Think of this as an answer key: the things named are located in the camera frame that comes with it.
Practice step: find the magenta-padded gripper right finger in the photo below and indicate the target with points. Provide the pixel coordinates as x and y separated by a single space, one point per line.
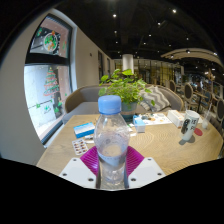
146 170

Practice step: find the grey curved sofa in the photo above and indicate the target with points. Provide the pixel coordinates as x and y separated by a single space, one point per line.
83 100

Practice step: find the white tissue pack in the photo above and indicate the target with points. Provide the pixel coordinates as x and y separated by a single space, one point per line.
175 118

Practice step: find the clear blue-capped water bottle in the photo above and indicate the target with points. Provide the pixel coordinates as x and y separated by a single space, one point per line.
111 140

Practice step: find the green potted plant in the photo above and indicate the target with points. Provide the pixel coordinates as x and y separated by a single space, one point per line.
125 85

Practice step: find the white round pillar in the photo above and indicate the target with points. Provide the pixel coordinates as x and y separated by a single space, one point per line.
127 63

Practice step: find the group of ceiling spotlights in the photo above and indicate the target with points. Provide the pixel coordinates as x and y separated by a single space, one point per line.
114 15

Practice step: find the group of oval-back dining chairs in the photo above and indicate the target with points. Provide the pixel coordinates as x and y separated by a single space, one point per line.
188 90

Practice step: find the grey white chevron cushion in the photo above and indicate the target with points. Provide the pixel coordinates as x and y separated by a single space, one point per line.
156 98

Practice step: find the small light blue box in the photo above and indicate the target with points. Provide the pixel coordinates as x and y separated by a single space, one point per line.
139 124

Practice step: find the open colourful magazine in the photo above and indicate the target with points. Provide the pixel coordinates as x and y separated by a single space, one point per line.
156 118

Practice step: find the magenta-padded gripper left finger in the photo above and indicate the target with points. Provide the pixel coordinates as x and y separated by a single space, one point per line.
78 170

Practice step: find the blue and white box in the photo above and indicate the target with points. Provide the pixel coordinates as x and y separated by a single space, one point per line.
84 129

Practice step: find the pill blister pack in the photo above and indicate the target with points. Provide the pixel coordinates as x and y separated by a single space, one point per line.
80 146

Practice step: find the window with festive decals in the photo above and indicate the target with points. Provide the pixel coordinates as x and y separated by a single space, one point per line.
46 86

